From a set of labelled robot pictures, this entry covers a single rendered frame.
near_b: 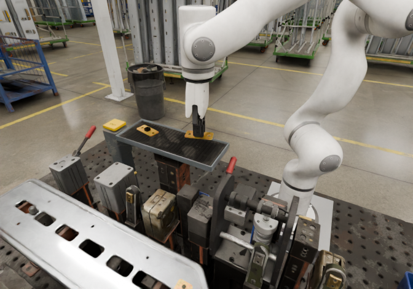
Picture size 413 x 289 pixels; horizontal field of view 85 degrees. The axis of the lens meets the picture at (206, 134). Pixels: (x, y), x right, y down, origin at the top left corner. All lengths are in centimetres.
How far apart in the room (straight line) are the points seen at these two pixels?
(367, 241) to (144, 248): 92
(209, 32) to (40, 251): 69
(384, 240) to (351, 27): 89
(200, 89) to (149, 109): 276
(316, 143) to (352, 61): 24
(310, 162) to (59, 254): 74
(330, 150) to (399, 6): 36
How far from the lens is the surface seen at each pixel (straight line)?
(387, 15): 66
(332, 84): 73
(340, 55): 74
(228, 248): 72
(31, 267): 119
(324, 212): 112
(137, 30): 499
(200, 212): 65
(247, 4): 52
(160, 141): 77
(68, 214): 86
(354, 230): 126
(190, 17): 54
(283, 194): 95
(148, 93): 320
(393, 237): 132
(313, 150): 74
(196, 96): 58
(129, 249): 71
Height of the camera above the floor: 158
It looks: 32 degrees down
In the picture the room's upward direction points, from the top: straight up
